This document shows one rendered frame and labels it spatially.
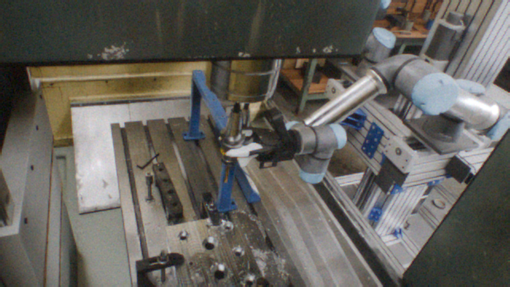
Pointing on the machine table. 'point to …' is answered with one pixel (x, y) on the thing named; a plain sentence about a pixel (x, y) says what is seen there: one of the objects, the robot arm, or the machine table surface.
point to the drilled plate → (195, 253)
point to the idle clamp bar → (173, 210)
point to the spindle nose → (243, 80)
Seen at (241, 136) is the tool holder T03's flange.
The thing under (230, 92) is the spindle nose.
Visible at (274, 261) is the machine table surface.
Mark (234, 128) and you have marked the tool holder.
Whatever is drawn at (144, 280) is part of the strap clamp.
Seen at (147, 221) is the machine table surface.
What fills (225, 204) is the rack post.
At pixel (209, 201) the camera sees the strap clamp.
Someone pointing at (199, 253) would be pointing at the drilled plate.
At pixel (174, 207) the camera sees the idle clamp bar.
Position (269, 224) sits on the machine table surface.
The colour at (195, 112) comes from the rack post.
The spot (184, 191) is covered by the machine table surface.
